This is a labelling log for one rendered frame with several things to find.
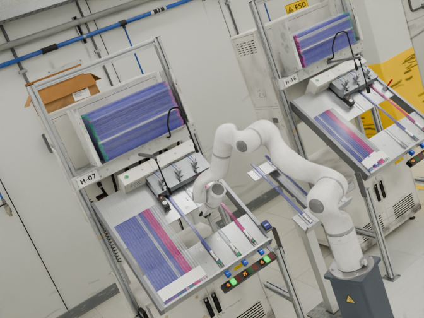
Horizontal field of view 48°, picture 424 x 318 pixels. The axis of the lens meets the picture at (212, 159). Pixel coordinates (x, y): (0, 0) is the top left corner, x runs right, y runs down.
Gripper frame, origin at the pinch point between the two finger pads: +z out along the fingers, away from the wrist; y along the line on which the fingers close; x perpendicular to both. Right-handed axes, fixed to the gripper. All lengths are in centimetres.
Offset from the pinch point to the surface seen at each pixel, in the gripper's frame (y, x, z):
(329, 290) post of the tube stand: -50, 70, 34
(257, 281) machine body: -18, 42, 42
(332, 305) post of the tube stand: -48, 78, 40
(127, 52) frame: -3, -94, -32
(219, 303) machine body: 10, 40, 41
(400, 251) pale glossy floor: -120, 78, 51
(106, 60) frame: 9, -94, -32
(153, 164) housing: 9.8, -40.0, 0.3
